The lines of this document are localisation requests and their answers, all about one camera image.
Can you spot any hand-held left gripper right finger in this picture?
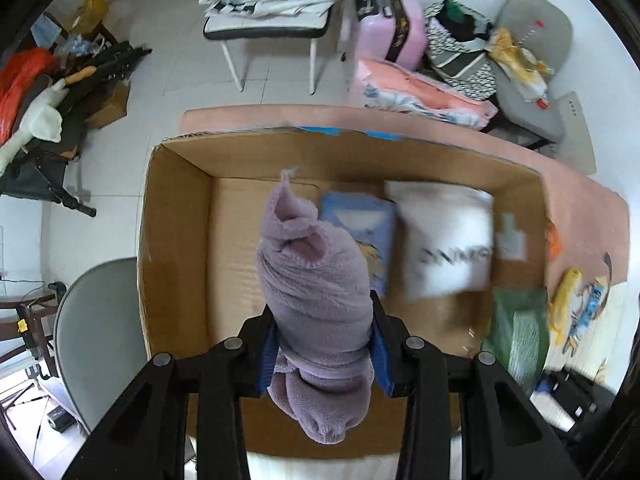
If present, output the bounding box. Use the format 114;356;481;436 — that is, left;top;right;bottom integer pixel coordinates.
369;290;585;480

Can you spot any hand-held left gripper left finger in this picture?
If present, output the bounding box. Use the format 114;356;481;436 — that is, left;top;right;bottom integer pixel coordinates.
64;305;279;480

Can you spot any purple towel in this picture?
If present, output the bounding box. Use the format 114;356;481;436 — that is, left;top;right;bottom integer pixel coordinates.
256;169;376;445

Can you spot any white plastic packet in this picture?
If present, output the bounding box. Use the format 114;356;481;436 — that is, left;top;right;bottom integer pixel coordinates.
384;180;497;302

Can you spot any green packet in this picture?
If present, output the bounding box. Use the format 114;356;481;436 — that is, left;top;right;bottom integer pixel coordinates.
481;286;551;395

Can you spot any grey round chair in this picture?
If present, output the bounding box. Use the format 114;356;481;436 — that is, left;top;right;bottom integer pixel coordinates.
53;257;151;435

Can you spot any folded pink blanket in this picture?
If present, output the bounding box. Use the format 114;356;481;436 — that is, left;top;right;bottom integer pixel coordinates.
348;57;500;134

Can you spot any small cardboard box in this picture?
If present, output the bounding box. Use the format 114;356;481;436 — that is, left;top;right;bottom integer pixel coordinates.
86;80;132;130

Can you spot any black tripod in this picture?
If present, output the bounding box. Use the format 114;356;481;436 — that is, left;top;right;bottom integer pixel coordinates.
0;43;153;219

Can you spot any patterned tote bag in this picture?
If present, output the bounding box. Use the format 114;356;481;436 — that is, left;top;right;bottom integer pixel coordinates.
423;0;499;103

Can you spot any yellow plastic bag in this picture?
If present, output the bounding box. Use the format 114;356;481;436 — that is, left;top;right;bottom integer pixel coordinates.
487;27;556;106

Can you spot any white plush toy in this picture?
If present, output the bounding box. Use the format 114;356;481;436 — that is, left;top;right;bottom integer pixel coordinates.
0;78;69;177

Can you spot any white metal chair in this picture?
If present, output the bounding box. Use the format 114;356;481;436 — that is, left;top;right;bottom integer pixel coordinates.
202;0;333;95

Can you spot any pink suitcase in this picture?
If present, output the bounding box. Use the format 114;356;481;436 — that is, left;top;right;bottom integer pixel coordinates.
343;0;429;69

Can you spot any orange plastic bag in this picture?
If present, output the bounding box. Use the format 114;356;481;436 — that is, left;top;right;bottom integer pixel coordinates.
0;48;57;147

